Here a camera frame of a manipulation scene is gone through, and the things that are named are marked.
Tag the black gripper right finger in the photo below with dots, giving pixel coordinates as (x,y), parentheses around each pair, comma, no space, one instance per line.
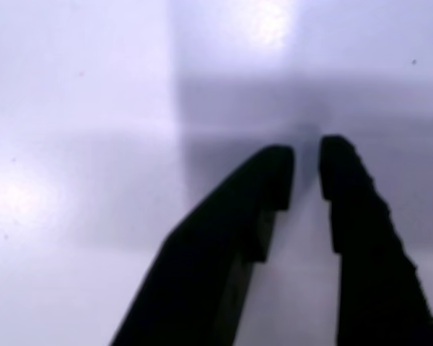
(375,259)

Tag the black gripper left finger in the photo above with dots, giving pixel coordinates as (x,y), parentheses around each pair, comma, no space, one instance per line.
(209,259)

